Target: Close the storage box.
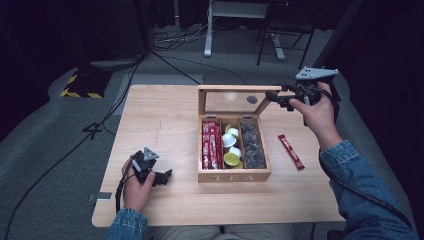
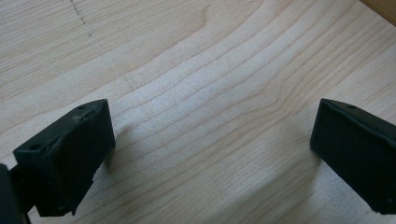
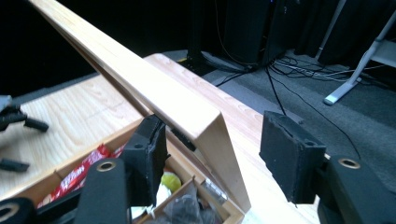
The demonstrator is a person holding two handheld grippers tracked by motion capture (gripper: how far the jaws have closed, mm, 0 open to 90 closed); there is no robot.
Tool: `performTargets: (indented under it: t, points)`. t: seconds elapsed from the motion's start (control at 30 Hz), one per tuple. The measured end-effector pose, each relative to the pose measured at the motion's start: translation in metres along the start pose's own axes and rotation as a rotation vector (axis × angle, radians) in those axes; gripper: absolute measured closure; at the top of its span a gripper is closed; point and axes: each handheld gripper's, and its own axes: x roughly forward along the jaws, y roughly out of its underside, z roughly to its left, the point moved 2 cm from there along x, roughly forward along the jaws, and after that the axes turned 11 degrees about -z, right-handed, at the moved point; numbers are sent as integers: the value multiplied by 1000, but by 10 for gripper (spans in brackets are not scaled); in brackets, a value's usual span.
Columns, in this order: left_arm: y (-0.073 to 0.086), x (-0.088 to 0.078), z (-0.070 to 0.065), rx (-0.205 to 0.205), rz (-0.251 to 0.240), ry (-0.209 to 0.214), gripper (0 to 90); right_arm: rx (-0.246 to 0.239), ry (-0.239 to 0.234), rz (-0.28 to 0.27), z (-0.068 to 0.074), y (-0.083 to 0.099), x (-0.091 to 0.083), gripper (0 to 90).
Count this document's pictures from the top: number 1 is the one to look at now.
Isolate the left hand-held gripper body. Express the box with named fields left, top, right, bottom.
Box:
left=131, top=147, right=160, bottom=184

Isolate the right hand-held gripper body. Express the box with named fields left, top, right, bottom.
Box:
left=286, top=67, right=339, bottom=107

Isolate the single red sachet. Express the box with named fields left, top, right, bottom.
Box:
left=277, top=133, right=306, bottom=172

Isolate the wooden tea box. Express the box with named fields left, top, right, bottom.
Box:
left=197, top=84, right=284, bottom=184

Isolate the person's left hand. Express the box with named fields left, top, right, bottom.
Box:
left=122, top=159, right=157, bottom=214

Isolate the person's right hand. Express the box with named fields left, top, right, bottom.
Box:
left=289, top=82, right=343, bottom=152

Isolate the stack of red sachets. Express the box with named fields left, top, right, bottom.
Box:
left=201, top=120, right=224, bottom=170

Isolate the pile of dark tea packets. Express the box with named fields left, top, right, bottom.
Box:
left=240, top=121, right=267, bottom=169

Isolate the black chair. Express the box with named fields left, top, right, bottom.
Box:
left=255, top=0, right=316, bottom=70

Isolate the person's left leg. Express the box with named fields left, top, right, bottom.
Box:
left=153, top=224, right=222, bottom=240

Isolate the person's leg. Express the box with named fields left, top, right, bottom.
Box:
left=153, top=224, right=222, bottom=240
left=223, top=223, right=296, bottom=240

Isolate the slanted black pole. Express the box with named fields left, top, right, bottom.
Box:
left=313, top=0, right=366, bottom=69

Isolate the black yellow striped stand base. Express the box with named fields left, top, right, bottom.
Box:
left=59, top=68, right=113, bottom=99

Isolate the person's right leg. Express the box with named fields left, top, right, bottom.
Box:
left=223, top=223, right=296, bottom=240

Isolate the left hand-held gripper cable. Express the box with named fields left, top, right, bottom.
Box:
left=114, top=173, right=138, bottom=214

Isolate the hand-held gripper cable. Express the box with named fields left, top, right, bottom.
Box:
left=114, top=173, right=138, bottom=214
left=318, top=83, right=414, bottom=231

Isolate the grey metal bracket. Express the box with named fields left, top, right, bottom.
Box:
left=88, top=191, right=113, bottom=202

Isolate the thin black floor cable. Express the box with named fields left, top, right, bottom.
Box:
left=164, top=53, right=248, bottom=87

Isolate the long black floor cable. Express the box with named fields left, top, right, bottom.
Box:
left=2, top=49, right=149, bottom=240

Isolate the white desk frame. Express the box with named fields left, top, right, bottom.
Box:
left=203, top=0, right=287, bottom=62

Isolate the grey stand base plate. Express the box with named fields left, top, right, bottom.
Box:
left=89, top=58, right=142, bottom=71

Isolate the bundle of floor cables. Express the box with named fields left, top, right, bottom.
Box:
left=153, top=18, right=211, bottom=52

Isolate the right hand-held gripper cable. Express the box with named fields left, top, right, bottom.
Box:
left=318, top=83, right=414, bottom=231

